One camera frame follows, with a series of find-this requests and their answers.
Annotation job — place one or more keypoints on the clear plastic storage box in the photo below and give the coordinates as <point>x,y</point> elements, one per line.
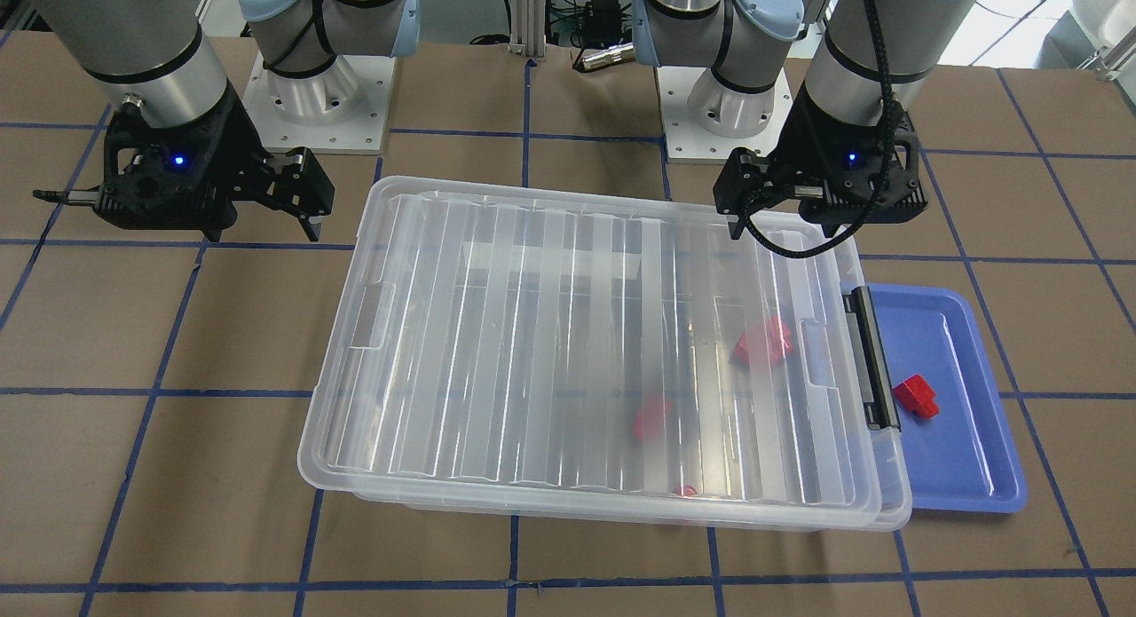
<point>520,397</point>

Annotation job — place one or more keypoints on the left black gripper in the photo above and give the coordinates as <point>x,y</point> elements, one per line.
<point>799,136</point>

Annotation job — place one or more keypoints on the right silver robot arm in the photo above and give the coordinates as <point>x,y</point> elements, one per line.
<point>154,52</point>

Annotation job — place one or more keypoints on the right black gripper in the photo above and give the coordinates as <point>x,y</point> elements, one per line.
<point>232,130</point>

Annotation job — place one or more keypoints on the red block on tray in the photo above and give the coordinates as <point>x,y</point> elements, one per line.
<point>917,396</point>

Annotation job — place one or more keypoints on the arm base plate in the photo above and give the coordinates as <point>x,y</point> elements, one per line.
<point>704,122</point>
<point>342,111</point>

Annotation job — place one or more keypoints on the black box latch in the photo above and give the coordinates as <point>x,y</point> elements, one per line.
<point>881,411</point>

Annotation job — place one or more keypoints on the blue plastic tray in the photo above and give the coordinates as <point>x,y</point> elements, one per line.
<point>964,459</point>

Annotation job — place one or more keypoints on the clear plastic box lid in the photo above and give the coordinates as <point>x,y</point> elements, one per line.
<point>418,236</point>

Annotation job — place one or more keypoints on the red block in box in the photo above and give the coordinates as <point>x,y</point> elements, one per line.
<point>653,418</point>
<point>764,344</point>

